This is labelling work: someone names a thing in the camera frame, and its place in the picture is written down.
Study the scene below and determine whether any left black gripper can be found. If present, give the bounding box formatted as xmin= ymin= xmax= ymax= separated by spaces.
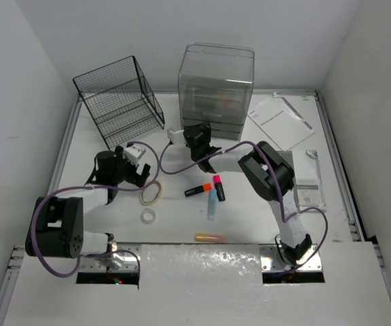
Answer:
xmin=111 ymin=146 xmax=149 ymax=187

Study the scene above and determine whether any beige masking tape roll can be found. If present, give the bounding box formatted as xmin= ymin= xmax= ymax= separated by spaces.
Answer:
xmin=139 ymin=181 xmax=163 ymax=206

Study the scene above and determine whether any clear tape roll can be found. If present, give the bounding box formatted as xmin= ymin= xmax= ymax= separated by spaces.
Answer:
xmin=140 ymin=209 xmax=157 ymax=225

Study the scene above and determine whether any orange highlighter black body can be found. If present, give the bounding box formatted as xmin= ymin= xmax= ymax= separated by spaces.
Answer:
xmin=184 ymin=183 xmax=212 ymax=197

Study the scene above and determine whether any pink highlighter black body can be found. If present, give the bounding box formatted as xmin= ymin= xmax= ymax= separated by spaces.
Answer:
xmin=212 ymin=175 xmax=225 ymax=202

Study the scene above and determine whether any clear plastic drawer cabinet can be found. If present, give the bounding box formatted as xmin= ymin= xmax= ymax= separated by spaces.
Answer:
xmin=178 ymin=43 xmax=255 ymax=141

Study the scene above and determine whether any light blue tube case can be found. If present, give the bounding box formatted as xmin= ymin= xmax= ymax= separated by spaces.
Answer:
xmin=207 ymin=189 xmax=217 ymax=221

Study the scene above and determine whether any orange glue tube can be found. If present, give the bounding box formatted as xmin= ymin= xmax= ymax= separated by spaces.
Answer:
xmin=194 ymin=233 xmax=227 ymax=243

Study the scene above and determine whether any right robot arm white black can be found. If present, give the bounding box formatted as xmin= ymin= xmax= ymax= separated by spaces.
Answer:
xmin=183 ymin=123 xmax=312 ymax=264

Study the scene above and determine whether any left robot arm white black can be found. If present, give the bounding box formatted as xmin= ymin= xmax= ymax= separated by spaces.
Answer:
xmin=35 ymin=144 xmax=151 ymax=259

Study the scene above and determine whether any white instruction sheet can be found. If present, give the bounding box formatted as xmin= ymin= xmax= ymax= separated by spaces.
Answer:
xmin=248 ymin=96 xmax=314 ymax=151

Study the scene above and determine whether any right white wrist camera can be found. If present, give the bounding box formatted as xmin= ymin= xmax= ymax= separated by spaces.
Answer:
xmin=167 ymin=128 xmax=186 ymax=146

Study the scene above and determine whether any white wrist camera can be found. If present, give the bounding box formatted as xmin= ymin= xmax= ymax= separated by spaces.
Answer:
xmin=124 ymin=144 xmax=146 ymax=166
xmin=167 ymin=128 xmax=186 ymax=146

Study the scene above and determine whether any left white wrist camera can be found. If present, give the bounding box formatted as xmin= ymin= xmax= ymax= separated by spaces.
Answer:
xmin=124 ymin=144 xmax=146 ymax=166

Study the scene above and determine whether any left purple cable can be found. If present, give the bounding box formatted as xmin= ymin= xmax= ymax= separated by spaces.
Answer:
xmin=32 ymin=141 xmax=160 ymax=278

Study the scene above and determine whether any purple cable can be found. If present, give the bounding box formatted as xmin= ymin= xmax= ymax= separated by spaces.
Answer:
xmin=32 ymin=141 xmax=160 ymax=278
xmin=160 ymin=141 xmax=329 ymax=272

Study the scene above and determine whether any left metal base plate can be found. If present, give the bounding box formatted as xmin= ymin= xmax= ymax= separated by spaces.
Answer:
xmin=79 ymin=242 xmax=141 ymax=274

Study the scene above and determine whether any metal base plate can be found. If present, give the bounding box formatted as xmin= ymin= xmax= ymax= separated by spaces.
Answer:
xmin=259 ymin=243 xmax=323 ymax=273
xmin=79 ymin=242 xmax=141 ymax=274

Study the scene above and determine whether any black wire mesh rack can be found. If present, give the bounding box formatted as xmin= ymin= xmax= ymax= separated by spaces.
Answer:
xmin=73 ymin=56 xmax=165 ymax=149

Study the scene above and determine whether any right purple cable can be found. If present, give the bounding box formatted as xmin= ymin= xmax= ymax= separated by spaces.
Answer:
xmin=160 ymin=141 xmax=329 ymax=272

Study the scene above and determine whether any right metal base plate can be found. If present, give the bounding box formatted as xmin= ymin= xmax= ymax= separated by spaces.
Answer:
xmin=259 ymin=243 xmax=323 ymax=273

